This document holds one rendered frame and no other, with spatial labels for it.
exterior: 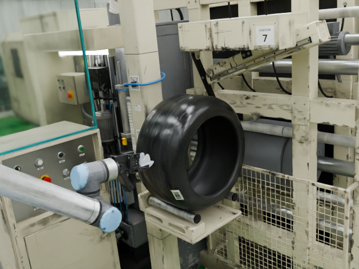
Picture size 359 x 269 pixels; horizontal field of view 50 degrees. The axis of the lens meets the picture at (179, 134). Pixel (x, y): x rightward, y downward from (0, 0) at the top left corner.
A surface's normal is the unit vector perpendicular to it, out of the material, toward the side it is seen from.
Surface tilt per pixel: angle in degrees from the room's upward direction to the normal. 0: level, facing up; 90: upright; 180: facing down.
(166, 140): 62
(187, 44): 90
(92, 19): 90
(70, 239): 90
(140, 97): 90
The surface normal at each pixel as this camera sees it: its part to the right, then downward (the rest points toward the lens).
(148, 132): -0.65, -0.31
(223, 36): -0.72, 0.26
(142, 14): 0.69, 0.14
